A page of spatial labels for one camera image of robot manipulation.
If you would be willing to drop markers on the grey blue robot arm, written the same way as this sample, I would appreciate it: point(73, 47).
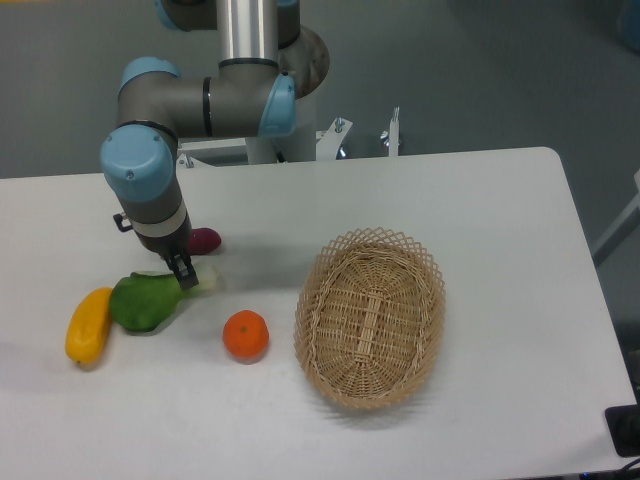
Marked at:
point(252, 96)

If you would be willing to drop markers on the oval wicker basket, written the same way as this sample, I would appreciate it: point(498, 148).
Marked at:
point(370, 318)

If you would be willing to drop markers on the orange mandarin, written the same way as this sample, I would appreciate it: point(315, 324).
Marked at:
point(246, 336)

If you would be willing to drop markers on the black device at table edge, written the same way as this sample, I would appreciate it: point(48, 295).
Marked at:
point(623, 425)

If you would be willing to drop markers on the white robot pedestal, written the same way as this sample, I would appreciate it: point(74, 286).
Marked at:
point(308, 62)

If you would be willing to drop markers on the white metal bracket post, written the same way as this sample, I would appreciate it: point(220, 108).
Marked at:
point(390, 139)

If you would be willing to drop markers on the yellow mango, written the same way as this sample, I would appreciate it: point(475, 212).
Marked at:
point(89, 328)

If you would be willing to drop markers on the green bok choy vegetable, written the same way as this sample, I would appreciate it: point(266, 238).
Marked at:
point(141, 302)

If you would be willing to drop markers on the purple sweet potato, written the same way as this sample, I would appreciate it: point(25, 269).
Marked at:
point(203, 241)

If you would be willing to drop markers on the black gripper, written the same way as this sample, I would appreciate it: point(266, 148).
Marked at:
point(167, 234)

